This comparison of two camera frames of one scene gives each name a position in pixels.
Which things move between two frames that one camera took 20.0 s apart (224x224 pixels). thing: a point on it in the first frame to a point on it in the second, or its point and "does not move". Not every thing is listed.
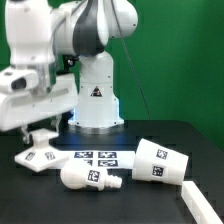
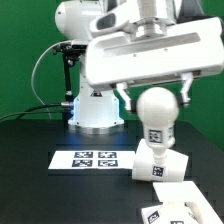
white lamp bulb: (76, 174) to (158, 108)
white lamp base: (41, 156) to (183, 202)
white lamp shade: (154, 163) does not move
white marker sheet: (110, 159) does not move
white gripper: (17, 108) to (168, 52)
